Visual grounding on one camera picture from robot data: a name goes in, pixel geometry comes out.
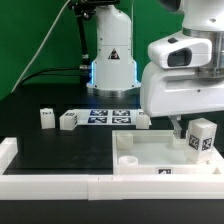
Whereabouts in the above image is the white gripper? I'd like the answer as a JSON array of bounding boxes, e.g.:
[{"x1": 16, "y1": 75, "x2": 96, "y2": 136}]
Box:
[{"x1": 140, "y1": 62, "x2": 224, "y2": 139}]

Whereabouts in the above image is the white square tabletop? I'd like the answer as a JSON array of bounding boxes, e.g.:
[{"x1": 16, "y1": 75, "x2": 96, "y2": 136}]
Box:
[{"x1": 112, "y1": 130, "x2": 217, "y2": 175}]

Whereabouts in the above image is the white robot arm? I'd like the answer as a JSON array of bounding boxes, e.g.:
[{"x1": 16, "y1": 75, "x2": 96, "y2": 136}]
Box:
[{"x1": 87, "y1": 0, "x2": 224, "y2": 117}]

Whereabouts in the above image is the white sheet with tags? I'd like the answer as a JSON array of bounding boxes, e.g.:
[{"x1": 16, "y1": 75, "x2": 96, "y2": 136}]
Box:
[{"x1": 78, "y1": 109, "x2": 143, "y2": 125}]

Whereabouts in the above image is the white U-shaped fence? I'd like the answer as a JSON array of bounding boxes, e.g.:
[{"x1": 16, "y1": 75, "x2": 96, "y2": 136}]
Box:
[{"x1": 0, "y1": 138, "x2": 224, "y2": 200}]

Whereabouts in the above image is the black cable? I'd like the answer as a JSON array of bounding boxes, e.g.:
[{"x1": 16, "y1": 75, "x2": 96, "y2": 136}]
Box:
[{"x1": 19, "y1": 66, "x2": 84, "y2": 86}]

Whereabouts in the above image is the white cable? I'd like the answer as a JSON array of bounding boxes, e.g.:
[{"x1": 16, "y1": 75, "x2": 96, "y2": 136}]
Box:
[{"x1": 10, "y1": 0, "x2": 73, "y2": 94}]

